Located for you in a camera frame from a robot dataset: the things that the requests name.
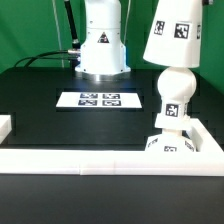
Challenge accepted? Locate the white U-shaped border frame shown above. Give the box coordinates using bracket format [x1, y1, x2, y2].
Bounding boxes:
[0, 119, 224, 176]

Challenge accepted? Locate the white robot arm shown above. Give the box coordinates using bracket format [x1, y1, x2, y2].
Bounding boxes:
[75, 0, 131, 82]

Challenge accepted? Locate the white lamp bulb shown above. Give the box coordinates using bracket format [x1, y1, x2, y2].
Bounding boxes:
[157, 67, 196, 119]

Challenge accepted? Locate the white lamp base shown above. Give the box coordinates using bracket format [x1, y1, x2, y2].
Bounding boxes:
[145, 115, 196, 153]

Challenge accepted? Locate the black cable with connector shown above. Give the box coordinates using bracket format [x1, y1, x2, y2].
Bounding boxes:
[63, 0, 81, 50]

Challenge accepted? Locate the white marker sheet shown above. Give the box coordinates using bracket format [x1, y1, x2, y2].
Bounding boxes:
[56, 92, 142, 109]

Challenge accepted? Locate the white lamp shade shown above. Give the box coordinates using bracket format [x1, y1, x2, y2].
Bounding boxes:
[143, 0, 202, 68]

